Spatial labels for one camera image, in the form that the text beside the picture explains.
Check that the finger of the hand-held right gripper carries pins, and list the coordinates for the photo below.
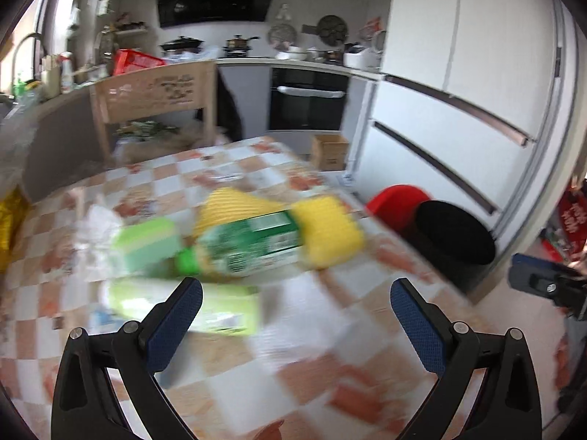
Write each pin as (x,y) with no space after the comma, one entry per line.
(520,270)
(548,286)

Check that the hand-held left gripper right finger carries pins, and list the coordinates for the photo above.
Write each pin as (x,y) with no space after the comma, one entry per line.
(417,325)

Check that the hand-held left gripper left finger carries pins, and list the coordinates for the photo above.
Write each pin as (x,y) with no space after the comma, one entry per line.
(176,321)

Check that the white and light green bottle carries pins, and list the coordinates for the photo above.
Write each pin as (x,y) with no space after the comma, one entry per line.
(215,307)

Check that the black trash bin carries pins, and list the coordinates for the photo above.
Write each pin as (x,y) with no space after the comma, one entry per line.
(454,243)

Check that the blue and white wipes packet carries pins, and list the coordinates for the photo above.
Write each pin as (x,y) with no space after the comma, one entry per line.
(101,320)

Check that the light green snack bag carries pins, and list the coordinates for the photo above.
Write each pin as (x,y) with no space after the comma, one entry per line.
(146,247)

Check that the green capped disinfectant bottle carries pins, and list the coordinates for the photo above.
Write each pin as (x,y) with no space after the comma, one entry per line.
(247,247)

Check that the white dimpled paper towel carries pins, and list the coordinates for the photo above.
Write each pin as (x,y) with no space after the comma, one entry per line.
(96,233)

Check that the yellow foam fruit net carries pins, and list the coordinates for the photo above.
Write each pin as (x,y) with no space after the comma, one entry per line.
(330,231)
(234,206)

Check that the red hanging banner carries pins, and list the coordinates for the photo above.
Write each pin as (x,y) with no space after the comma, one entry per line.
(573,213)

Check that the checkered tablecloth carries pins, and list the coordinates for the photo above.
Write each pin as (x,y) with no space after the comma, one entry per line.
(298,353)

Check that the red plastic stool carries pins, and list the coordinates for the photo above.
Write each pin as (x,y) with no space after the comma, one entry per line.
(394,204)

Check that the bag of green vegetables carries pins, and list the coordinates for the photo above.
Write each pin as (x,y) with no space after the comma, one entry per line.
(146,129)

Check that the yellow plastic bag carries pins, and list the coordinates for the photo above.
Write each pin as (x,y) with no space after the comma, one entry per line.
(11,217)

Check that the cardboard box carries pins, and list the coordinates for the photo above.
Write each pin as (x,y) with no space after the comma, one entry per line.
(330,151)

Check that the white refrigerator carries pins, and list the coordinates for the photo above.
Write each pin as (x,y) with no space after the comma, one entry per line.
(458,78)

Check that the black jacket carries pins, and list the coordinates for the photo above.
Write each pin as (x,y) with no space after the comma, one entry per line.
(229,105)

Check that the wooden chair with cutout back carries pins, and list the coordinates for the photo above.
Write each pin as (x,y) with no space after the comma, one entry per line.
(156,87)

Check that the clear plastic bag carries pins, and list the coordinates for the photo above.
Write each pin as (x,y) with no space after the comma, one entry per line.
(18,146)

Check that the black built-in oven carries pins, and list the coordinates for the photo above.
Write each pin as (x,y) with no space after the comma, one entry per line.
(307,101)

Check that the red plastic basket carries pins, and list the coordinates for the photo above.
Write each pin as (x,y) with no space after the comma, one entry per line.
(137,61)

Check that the white rice cooker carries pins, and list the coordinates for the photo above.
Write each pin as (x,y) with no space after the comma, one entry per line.
(362,58)

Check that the crumpled plastic bag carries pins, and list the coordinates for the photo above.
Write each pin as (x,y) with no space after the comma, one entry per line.
(192,53)

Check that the white spray bottle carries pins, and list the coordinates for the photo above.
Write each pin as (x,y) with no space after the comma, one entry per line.
(66,73)

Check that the chopstick holder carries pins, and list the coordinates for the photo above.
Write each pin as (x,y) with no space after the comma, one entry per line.
(50,78)

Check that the black wok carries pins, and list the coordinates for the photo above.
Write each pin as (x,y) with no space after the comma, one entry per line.
(181,44)

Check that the small lidded pot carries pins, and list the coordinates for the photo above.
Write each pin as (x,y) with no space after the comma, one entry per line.
(333,56)
(316,53)

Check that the white bowl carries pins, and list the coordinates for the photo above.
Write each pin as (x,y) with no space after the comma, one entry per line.
(297,53)

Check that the round metal strainer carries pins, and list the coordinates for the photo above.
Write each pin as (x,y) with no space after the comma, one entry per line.
(282,34)

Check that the round dark multi-cup pan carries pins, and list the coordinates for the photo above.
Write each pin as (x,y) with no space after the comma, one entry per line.
(332,26)

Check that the black kitchen faucet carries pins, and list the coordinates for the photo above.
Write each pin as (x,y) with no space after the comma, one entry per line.
(20,46)

